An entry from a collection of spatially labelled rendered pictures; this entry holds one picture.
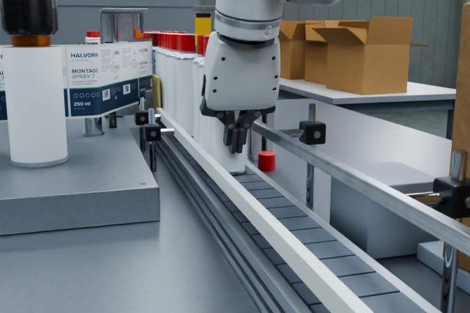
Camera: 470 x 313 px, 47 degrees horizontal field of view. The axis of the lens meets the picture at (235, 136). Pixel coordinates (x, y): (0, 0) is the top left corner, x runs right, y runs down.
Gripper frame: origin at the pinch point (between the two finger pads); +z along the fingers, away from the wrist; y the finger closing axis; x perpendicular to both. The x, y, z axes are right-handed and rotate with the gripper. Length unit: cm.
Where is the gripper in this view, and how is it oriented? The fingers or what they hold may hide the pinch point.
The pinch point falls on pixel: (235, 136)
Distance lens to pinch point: 76.6
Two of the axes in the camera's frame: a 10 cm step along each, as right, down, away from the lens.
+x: 2.6, 5.1, -8.2
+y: -9.6, 0.5, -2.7
